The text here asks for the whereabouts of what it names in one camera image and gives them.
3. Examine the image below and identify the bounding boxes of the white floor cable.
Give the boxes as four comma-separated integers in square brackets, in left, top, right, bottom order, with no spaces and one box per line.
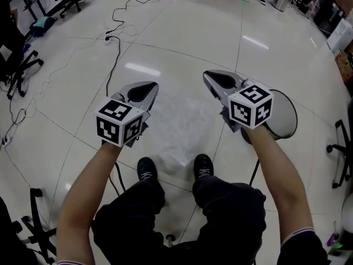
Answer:
[5,23,138,137]

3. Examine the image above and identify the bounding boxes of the teal and dark bag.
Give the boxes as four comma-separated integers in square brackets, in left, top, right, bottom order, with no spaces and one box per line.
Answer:
[29,16,56,38]

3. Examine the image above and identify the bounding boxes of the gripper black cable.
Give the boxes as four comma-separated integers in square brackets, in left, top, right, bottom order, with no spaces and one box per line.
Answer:
[249,158,260,187]
[108,161,127,196]

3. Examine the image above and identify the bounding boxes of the person's right forearm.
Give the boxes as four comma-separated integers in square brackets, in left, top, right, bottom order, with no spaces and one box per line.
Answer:
[244,124,315,246]

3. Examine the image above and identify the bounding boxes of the person's left forearm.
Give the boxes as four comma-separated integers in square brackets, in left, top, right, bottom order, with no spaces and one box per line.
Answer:
[56,141,125,265]

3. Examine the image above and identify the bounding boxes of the white box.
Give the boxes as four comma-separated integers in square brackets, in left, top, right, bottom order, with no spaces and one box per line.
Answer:
[326,18,353,54]

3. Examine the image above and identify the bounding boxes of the black office chair base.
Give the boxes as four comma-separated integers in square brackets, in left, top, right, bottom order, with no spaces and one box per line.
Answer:
[20,187,59,265]
[326,119,353,189]

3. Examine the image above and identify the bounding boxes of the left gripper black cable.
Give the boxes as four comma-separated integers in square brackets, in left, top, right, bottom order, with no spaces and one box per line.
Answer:
[108,161,127,196]

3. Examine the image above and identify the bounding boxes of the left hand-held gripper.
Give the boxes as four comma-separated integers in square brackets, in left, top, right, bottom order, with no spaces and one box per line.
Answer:
[94,81,159,149]

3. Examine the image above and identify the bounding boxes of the clear plastic trash bag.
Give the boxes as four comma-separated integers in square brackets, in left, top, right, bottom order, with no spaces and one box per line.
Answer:
[148,92,219,168]

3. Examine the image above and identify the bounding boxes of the green and purple object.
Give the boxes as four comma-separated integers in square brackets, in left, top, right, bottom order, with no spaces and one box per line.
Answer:
[326,231,345,250]

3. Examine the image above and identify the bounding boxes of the steel trash can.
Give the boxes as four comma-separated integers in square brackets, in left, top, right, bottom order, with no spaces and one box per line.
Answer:
[272,0,290,13]

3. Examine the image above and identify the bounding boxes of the person's black left shoe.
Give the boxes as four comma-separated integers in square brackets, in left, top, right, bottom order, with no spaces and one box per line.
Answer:
[137,156,159,182]

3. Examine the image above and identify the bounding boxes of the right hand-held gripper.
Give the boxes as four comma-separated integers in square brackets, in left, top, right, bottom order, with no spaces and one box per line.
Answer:
[202,70,275,134]

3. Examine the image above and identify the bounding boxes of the stool caster wheel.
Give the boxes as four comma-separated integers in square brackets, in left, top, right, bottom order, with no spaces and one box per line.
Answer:
[164,232,178,248]

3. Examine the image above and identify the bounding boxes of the person's black trousers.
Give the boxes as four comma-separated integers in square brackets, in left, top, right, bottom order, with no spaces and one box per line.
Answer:
[90,175,267,265]

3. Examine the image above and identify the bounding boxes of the person's dark right sleeve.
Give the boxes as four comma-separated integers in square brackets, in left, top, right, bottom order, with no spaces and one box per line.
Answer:
[276,227,336,265]

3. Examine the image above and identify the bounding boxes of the black floor cable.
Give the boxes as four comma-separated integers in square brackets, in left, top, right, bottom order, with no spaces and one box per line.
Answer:
[105,0,161,98]

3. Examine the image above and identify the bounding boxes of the person's dark sleeve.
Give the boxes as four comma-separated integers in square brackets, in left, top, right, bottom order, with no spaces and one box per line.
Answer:
[56,259,92,265]
[276,227,336,265]

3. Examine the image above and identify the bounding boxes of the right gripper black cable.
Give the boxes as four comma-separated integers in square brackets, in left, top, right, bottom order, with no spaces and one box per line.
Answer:
[249,158,260,187]

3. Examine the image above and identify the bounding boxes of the person's dark left sleeve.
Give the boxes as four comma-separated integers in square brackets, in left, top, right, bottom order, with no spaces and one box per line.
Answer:
[56,259,92,265]

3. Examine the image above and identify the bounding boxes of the person's black right shoe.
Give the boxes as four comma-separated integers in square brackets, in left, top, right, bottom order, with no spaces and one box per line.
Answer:
[193,153,215,182]

